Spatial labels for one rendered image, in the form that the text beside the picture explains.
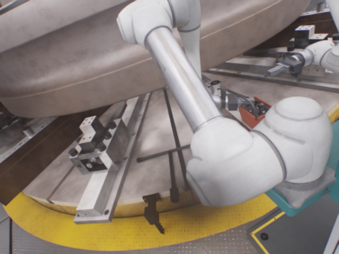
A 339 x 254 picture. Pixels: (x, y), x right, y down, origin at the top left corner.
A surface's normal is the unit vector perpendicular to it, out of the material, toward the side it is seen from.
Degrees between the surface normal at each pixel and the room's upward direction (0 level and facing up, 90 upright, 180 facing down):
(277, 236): 0
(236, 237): 0
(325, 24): 90
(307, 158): 86
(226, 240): 0
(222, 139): 32
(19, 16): 90
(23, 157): 90
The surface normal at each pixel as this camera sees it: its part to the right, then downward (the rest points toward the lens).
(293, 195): -0.42, -0.58
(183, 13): 0.50, 0.61
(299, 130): -0.35, 0.08
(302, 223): -0.31, -0.77
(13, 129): 0.60, 0.30
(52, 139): 0.84, 0.06
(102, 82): -0.02, 0.59
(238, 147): -0.04, -0.44
